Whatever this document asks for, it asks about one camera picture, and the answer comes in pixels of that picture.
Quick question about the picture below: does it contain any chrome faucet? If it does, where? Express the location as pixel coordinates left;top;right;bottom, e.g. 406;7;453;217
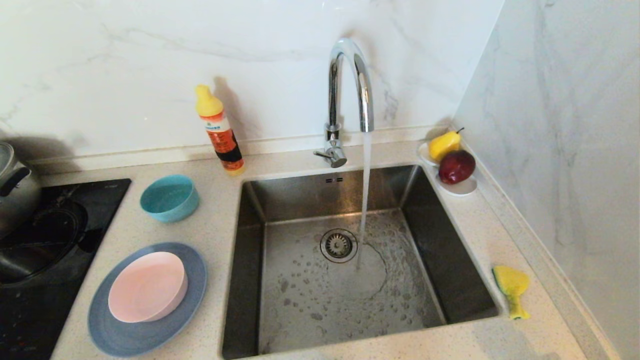
313;37;376;169

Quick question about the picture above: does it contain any orange dish soap bottle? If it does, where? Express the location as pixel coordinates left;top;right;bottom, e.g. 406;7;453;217
194;84;246;176

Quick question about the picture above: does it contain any teal bowl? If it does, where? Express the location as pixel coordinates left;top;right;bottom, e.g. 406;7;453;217
139;174;200;224

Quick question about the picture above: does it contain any yellow green sponge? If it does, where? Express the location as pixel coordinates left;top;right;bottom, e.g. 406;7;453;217
492;265;531;321

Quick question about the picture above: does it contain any metal sink drain strainer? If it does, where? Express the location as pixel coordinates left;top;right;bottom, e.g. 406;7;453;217
320;228;359;264

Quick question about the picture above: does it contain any stainless steel sink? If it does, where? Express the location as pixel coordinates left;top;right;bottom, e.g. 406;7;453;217
221;163;502;360

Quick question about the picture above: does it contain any running water stream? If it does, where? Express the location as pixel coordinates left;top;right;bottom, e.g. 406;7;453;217
356;131;374;271

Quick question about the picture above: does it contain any yellow pear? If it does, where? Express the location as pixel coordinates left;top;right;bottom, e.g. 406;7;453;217
428;127;465;162

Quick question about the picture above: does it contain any red apple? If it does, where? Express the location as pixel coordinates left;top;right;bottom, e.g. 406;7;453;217
438;149;476;185

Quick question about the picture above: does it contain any white fruit dish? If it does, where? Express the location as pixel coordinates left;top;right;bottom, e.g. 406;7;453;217
418;141;479;197

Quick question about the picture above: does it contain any pink bowl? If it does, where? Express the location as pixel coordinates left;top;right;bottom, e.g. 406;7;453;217
107;251;189;324

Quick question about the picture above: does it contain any blue round plate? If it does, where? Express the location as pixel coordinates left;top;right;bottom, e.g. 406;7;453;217
87;242;208;358

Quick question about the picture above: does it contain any steel cooking pot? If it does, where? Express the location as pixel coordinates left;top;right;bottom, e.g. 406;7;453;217
0;141;42;239

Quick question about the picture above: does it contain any black induction cooktop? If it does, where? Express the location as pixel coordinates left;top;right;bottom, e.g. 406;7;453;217
0;178;132;360

